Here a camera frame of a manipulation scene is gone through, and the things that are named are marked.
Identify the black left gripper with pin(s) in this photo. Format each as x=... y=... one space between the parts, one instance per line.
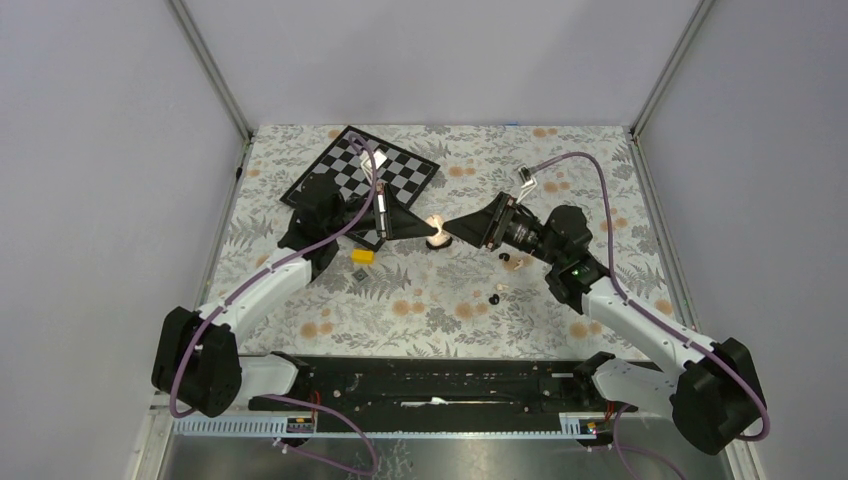
x=397 y=221

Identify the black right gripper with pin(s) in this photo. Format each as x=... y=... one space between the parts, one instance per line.
x=488 y=227

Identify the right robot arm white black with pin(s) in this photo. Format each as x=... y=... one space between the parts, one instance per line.
x=709 y=390

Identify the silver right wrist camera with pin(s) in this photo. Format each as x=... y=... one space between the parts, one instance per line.
x=528 y=182

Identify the left aluminium frame post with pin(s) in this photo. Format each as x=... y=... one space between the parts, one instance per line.
x=203 y=54

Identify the aluminium frame post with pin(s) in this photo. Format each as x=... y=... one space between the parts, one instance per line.
x=203 y=54
x=674 y=61

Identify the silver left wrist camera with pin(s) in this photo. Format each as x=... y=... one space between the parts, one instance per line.
x=368 y=162

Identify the white slotted cable duct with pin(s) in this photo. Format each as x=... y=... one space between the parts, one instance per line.
x=413 y=423

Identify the black white checkerboard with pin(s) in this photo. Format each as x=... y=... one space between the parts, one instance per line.
x=359 y=174

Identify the beige earbud charging case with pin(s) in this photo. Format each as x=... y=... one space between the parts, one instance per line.
x=441 y=239

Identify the small grey square tile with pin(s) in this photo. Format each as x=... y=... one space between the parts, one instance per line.
x=360 y=276

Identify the floral patterned table mat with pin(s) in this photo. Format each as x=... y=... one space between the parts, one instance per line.
x=422 y=303

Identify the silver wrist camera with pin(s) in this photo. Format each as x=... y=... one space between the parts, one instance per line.
x=528 y=182
x=368 y=162

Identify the yellow block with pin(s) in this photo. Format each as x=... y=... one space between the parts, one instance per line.
x=362 y=257

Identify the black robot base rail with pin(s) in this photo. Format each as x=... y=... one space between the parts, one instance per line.
x=351 y=385

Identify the right aluminium frame post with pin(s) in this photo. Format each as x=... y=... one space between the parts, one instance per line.
x=674 y=61

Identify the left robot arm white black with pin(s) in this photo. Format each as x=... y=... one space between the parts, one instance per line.
x=198 y=363

